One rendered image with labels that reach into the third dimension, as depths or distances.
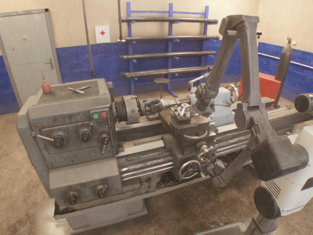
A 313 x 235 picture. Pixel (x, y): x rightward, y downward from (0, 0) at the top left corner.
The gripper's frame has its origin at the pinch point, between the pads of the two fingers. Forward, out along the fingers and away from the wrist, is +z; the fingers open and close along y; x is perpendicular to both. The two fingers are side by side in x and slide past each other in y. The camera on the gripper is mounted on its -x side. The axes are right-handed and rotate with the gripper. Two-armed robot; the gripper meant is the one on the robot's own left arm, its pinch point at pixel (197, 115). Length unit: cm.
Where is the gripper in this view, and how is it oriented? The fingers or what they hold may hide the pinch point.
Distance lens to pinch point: 120.7
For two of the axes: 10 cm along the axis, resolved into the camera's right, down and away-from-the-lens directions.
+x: 1.6, 8.5, -5.0
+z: -0.9, 5.1, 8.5
